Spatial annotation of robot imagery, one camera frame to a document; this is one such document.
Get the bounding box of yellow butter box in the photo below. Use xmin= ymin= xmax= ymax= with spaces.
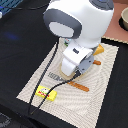
xmin=35 ymin=86 xmax=57 ymax=101

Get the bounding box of light blue milk carton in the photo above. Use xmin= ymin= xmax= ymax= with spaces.
xmin=64 ymin=38 xmax=71 ymax=46

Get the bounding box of orange bread loaf toy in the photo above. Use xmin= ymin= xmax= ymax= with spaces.
xmin=93 ymin=44 xmax=104 ymax=55

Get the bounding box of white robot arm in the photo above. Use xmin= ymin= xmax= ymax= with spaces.
xmin=44 ymin=0 xmax=114 ymax=76

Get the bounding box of tan wooden plate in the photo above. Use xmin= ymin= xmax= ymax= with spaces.
xmin=59 ymin=64 xmax=75 ymax=80

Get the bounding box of beige woven placemat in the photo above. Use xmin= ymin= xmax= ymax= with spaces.
xmin=17 ymin=38 xmax=118 ymax=128

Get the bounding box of beige bowl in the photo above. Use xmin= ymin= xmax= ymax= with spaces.
xmin=121 ymin=7 xmax=128 ymax=30

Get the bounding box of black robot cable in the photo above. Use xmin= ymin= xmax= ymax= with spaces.
xmin=29 ymin=43 xmax=84 ymax=116

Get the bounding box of fork with wooden handle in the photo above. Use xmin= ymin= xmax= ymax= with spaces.
xmin=48 ymin=72 xmax=89 ymax=92

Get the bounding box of knife with wooden handle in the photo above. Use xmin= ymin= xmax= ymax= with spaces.
xmin=93 ymin=60 xmax=101 ymax=65

